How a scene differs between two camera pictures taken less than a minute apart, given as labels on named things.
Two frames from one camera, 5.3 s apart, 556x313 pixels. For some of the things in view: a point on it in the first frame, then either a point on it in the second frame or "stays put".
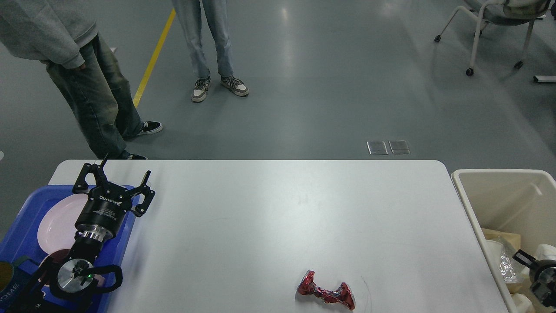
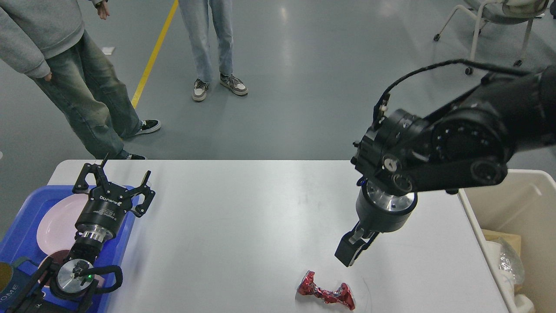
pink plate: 56,230 stays put
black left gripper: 103,211 stays put
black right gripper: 542,281 to 378,212
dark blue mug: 14,278 stays put
